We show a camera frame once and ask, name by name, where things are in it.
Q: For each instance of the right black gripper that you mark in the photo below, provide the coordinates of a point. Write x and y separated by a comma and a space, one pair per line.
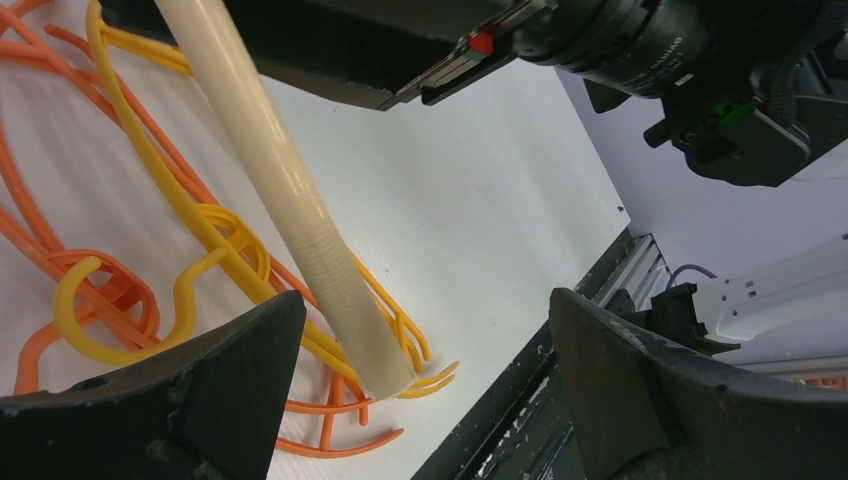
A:
753, 92

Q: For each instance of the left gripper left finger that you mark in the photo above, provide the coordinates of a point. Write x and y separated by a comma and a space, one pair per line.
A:
210, 408

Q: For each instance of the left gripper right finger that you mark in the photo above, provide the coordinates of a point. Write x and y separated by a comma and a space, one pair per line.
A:
645, 407

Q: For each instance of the amber plastic hanger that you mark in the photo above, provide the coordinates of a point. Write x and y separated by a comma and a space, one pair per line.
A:
159, 158

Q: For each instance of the cream plastic hanger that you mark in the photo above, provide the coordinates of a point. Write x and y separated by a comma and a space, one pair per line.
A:
223, 68

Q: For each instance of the orange plastic hanger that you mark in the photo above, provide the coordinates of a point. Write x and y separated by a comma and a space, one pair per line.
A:
102, 309

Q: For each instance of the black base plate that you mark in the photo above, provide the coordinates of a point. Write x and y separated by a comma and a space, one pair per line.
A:
520, 428

